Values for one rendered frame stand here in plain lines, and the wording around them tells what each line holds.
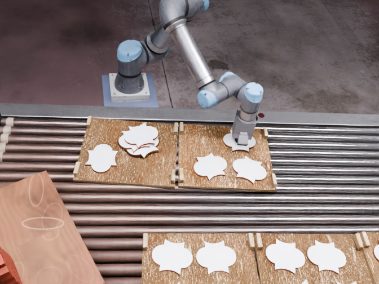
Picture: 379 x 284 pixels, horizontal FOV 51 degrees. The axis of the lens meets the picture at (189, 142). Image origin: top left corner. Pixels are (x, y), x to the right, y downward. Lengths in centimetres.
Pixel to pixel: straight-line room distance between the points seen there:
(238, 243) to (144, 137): 60
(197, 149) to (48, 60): 228
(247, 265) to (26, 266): 75
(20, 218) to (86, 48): 259
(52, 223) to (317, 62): 322
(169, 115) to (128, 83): 26
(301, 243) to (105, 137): 93
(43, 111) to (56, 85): 155
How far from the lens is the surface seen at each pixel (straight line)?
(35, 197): 153
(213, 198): 165
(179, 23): 161
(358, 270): 166
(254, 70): 380
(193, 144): 179
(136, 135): 175
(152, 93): 210
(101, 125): 185
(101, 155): 173
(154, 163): 171
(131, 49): 194
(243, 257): 153
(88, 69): 365
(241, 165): 174
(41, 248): 143
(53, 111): 198
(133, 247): 153
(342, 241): 169
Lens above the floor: 228
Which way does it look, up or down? 49 degrees down
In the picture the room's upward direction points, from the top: 8 degrees clockwise
